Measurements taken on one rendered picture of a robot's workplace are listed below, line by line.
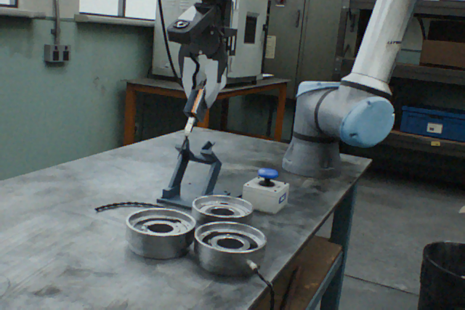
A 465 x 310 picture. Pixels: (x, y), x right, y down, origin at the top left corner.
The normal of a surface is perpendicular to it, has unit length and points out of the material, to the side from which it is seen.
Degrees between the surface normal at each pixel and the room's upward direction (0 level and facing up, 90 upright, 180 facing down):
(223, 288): 0
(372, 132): 97
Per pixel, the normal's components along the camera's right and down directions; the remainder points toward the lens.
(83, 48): 0.90, 0.18
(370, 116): 0.38, 0.36
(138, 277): 0.09, -0.97
